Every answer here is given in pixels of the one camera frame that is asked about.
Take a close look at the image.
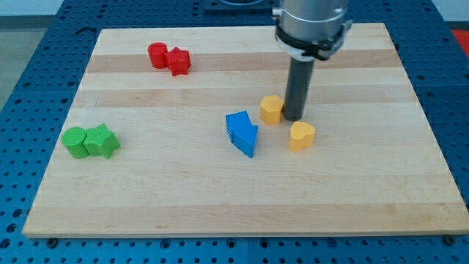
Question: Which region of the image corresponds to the blue arrow block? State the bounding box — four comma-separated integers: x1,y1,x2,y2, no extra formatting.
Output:
226,111,259,158

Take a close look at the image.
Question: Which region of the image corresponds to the green cylinder block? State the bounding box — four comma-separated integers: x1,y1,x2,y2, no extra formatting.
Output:
62,127,89,159

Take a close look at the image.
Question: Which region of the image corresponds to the light wooden board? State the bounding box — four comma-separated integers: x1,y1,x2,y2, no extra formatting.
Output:
23,23,468,238

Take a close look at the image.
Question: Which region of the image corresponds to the yellow heart block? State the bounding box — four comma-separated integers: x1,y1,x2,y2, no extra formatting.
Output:
289,121,316,152

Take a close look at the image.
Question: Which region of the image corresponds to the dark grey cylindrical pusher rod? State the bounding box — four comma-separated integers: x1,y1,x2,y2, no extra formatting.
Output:
283,58,314,121

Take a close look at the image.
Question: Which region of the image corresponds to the red star block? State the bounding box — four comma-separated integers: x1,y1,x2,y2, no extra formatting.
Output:
164,47,191,76

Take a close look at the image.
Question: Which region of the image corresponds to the yellow hexagon block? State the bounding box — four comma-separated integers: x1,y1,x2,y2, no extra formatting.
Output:
259,95,284,125

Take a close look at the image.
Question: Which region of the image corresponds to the green star block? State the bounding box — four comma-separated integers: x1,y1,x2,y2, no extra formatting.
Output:
84,123,120,159

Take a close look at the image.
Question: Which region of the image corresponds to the red cylinder block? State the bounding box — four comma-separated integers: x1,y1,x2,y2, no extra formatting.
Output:
147,42,169,69

